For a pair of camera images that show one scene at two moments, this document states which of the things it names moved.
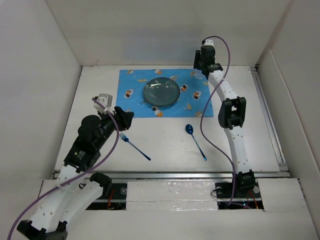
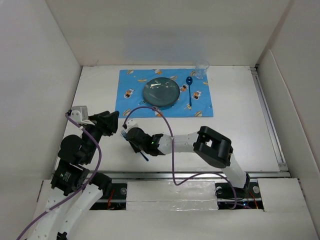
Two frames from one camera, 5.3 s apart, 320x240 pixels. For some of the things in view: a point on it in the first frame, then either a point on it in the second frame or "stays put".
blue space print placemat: [194, 92] stays put
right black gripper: [196, 64] → [135, 148]
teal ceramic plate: [161, 92] stays put
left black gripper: [123, 118] → [106, 121]
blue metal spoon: [189, 129] → [189, 81]
